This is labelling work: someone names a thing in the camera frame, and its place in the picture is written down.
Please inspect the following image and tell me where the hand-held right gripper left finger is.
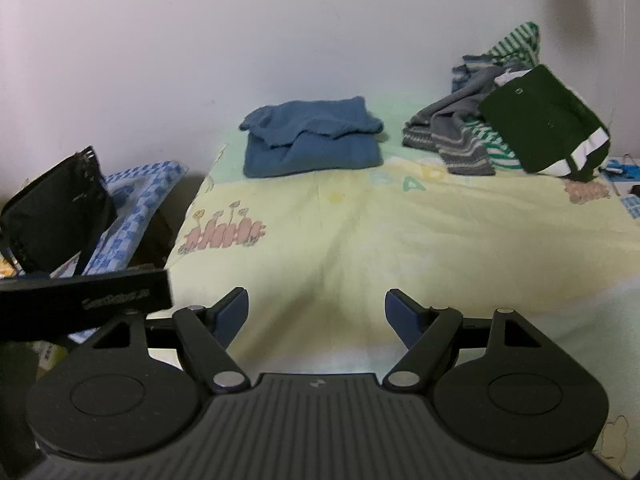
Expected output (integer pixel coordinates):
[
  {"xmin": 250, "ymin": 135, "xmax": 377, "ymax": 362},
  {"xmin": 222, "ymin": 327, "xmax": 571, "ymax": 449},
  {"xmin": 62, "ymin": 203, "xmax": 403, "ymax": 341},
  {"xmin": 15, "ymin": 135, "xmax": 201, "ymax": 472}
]
[{"xmin": 92, "ymin": 286, "xmax": 251, "ymax": 393}]

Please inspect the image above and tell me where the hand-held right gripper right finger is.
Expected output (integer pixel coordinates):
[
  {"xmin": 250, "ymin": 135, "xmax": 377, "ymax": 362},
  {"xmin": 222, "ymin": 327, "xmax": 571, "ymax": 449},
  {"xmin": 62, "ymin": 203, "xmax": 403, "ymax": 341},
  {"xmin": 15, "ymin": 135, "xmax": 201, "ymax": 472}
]
[{"xmin": 384, "ymin": 288, "xmax": 543, "ymax": 393}]

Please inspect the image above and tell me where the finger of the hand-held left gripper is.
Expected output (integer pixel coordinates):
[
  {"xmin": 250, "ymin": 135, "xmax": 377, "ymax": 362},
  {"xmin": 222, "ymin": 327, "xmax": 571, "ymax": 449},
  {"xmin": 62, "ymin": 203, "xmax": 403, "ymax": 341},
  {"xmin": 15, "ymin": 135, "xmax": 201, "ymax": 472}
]
[{"xmin": 0, "ymin": 267, "xmax": 174, "ymax": 344}]

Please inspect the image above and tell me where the blue knit sweater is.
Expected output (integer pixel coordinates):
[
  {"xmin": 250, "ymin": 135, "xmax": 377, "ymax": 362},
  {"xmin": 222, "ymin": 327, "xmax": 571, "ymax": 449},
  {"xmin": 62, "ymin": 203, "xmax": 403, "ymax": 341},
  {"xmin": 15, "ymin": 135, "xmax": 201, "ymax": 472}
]
[{"xmin": 239, "ymin": 95, "xmax": 386, "ymax": 178}]

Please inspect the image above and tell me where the printed yellow blanket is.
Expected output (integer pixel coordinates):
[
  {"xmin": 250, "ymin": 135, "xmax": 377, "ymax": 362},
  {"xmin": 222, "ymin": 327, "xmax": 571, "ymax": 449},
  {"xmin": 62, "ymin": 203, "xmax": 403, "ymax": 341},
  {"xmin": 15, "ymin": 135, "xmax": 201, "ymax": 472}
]
[{"xmin": 150, "ymin": 95, "xmax": 640, "ymax": 480}]

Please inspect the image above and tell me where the black bag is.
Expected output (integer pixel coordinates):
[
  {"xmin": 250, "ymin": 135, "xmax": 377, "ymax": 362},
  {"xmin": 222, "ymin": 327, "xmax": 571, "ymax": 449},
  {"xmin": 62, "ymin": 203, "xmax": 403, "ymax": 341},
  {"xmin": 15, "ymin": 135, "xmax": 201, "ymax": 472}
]
[{"xmin": 0, "ymin": 146, "xmax": 118, "ymax": 276}]

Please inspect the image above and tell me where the blue checkered pillow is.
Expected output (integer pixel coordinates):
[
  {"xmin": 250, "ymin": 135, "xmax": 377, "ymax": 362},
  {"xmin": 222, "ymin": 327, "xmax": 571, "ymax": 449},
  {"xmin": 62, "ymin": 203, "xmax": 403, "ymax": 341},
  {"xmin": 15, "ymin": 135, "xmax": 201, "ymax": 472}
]
[{"xmin": 50, "ymin": 160, "xmax": 188, "ymax": 277}]

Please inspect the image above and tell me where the grey striped sweater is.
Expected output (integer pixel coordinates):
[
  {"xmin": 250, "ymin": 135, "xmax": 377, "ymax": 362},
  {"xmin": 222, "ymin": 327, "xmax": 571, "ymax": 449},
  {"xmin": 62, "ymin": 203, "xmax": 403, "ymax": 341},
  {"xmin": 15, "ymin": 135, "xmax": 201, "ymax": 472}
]
[{"xmin": 402, "ymin": 62, "xmax": 496, "ymax": 177}]

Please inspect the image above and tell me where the green and white jacket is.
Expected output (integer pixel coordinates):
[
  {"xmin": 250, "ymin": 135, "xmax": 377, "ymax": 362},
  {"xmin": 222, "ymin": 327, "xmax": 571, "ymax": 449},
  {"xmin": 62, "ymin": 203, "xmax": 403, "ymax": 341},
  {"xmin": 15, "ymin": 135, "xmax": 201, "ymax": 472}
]
[{"xmin": 479, "ymin": 64, "xmax": 612, "ymax": 183}]

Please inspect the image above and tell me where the blue white striped cloth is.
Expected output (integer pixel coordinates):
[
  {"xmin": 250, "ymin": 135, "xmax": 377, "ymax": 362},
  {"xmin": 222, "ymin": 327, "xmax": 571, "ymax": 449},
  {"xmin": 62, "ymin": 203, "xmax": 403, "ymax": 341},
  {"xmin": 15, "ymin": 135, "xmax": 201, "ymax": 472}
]
[{"xmin": 452, "ymin": 55, "xmax": 501, "ymax": 92}]

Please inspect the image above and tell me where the blue tray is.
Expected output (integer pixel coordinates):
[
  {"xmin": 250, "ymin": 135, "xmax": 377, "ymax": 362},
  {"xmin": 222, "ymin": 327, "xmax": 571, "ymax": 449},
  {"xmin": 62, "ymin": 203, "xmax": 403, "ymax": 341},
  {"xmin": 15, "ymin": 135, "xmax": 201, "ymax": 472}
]
[{"xmin": 602, "ymin": 157, "xmax": 640, "ymax": 183}]

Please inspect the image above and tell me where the green white striped shirt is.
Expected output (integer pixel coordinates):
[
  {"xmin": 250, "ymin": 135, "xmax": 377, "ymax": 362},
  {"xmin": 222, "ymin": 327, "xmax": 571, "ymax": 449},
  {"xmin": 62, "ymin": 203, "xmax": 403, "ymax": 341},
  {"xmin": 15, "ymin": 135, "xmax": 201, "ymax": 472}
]
[{"xmin": 467, "ymin": 21, "xmax": 541, "ymax": 171}]

